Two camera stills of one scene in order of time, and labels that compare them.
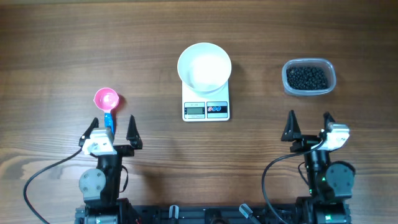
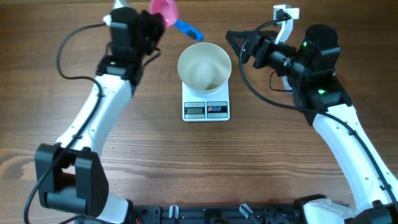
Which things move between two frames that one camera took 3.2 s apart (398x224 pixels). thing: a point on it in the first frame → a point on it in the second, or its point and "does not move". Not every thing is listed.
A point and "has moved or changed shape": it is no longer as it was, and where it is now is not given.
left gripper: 131,135 → 147,19
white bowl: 204,68 does not move
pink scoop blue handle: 106,99 has moved or changed shape
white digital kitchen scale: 213,106 does not move
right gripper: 293,134 → 254,42
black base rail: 241,214 does not move
